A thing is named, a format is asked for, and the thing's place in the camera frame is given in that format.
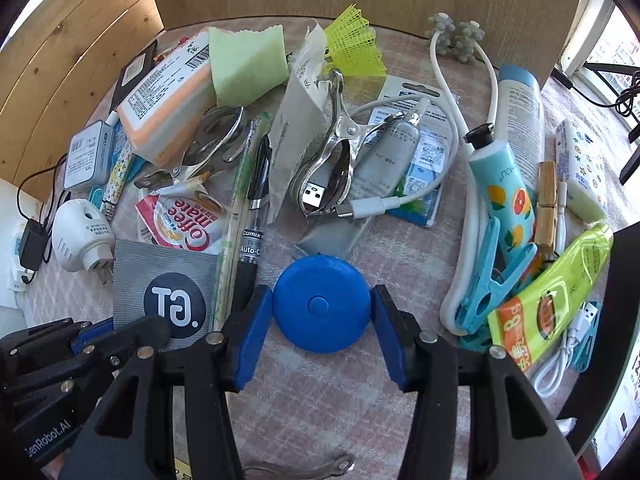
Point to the white sticker-print tissue pack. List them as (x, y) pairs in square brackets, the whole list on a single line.
[(580, 170)]

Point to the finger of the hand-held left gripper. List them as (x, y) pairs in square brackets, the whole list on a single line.
[(145, 332), (95, 332)]

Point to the window frame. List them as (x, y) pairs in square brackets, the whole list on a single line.
[(590, 25)]

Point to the light green cloth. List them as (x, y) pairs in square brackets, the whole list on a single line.
[(245, 70)]

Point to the wooden wall panel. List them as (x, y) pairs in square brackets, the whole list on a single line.
[(75, 85)]

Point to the white massager with grey balls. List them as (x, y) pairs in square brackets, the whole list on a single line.
[(442, 30)]

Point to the red white creamer sachet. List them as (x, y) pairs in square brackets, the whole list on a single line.
[(185, 225)]

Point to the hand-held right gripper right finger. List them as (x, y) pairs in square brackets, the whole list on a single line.
[(392, 340)]

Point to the blue round tape measure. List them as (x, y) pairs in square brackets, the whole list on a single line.
[(320, 305)]

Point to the dark booklet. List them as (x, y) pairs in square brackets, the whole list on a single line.
[(130, 77)]

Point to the yellow plastic shuttlecock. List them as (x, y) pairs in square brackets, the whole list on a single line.
[(357, 45)]

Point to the grey blue small box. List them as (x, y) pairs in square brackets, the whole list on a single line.
[(87, 155)]

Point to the grey flat sachet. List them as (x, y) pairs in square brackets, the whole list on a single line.
[(330, 237)]

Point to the teal orange-print cream tube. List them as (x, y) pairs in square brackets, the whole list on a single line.
[(500, 195)]

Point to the white plug-in device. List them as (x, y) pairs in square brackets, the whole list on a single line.
[(75, 235)]

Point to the metal spring clip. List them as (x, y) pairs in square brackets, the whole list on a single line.
[(345, 135), (220, 135)]

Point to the green tube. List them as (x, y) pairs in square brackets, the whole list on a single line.
[(555, 300)]

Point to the white paper packet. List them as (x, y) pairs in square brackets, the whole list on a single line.
[(295, 120)]

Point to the wooden clothespin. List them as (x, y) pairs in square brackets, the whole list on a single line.
[(546, 200)]

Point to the pink pack with white label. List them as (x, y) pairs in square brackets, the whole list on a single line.
[(165, 105)]

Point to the black pen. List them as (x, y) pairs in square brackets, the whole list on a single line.
[(248, 255)]

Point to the white bottle with blue cap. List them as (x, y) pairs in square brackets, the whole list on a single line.
[(522, 110)]

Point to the plaid cloth covered desktop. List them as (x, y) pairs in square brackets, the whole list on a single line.
[(330, 400)]

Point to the patterned ruler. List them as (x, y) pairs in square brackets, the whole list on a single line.
[(117, 185)]

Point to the black tripod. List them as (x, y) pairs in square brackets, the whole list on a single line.
[(629, 162)]

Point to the grey sachet with round logo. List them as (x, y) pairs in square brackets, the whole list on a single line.
[(150, 265)]

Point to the grey sample tube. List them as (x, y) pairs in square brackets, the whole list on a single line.
[(380, 160)]

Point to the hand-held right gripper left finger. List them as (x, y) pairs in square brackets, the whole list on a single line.
[(252, 340)]

